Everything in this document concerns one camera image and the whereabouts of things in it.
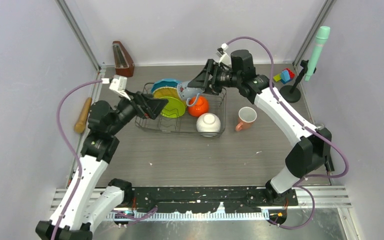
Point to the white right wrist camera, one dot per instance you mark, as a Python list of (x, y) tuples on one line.
[(224, 58)]

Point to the grey blue mug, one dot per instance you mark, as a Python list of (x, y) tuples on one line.
[(188, 94)]

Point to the lime green plate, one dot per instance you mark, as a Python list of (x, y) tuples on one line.
[(174, 108)]

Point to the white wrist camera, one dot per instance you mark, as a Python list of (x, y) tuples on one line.
[(117, 84), (224, 58)]

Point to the orange bowl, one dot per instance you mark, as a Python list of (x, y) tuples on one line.
[(201, 107)]

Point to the black wire dish rack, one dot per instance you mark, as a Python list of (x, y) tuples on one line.
[(186, 124)]

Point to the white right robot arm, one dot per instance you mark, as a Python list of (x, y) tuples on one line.
[(310, 149)]

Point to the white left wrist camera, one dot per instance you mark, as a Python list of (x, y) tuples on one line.
[(117, 84)]

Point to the colourful toy blocks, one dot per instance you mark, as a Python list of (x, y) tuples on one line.
[(285, 76)]

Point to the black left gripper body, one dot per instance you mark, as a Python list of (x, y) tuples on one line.
[(139, 110)]

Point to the white bowl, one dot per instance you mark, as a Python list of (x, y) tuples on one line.
[(208, 125)]

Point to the blue polka dot plate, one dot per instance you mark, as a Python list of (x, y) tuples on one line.
[(165, 82)]

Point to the black microphone stand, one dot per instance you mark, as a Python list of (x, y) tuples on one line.
[(291, 93)]

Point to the pink mug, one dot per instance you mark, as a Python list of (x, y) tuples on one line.
[(246, 117)]

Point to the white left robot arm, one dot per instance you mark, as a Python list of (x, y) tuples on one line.
[(75, 218)]

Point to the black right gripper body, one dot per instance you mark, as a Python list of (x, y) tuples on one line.
[(223, 79)]

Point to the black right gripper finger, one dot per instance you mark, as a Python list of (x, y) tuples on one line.
[(202, 86), (204, 77)]

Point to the brown metronome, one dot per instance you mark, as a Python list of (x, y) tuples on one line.
[(123, 62)]

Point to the wooden rolling pin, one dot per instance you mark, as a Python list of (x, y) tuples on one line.
[(81, 122)]

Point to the yellow woven pattern plate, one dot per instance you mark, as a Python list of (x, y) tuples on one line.
[(166, 92)]

